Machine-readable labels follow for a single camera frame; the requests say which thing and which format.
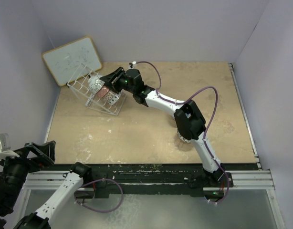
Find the black aluminium base frame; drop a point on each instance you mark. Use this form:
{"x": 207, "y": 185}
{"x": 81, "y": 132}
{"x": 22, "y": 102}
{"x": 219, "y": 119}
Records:
{"x": 173, "y": 179}

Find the black leaf pattern bowl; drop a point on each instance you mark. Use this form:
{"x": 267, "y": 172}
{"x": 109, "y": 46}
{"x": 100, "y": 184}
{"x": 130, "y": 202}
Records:
{"x": 95, "y": 83}

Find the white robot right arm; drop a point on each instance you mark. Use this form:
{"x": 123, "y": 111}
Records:
{"x": 190, "y": 122}

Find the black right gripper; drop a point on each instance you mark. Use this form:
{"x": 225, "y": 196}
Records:
{"x": 109, "y": 80}

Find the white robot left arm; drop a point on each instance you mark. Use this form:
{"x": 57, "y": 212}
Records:
{"x": 44, "y": 216}

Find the white black diamond bowl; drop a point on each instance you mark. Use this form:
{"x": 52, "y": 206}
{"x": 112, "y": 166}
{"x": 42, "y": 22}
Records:
{"x": 114, "y": 99}

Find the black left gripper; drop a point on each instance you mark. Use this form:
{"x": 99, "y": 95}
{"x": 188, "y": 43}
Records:
{"x": 46, "y": 150}

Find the yellow framed whiteboard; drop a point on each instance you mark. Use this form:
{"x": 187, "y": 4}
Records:
{"x": 64, "y": 60}

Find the brown floral pattern bowl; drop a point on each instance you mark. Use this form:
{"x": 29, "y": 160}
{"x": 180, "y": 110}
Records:
{"x": 109, "y": 96}

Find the white wire dish rack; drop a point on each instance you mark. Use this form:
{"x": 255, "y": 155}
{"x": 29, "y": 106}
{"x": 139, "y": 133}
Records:
{"x": 86, "y": 85}

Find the pink floral pattern bowl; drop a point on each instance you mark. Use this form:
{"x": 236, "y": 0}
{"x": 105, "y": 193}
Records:
{"x": 102, "y": 92}

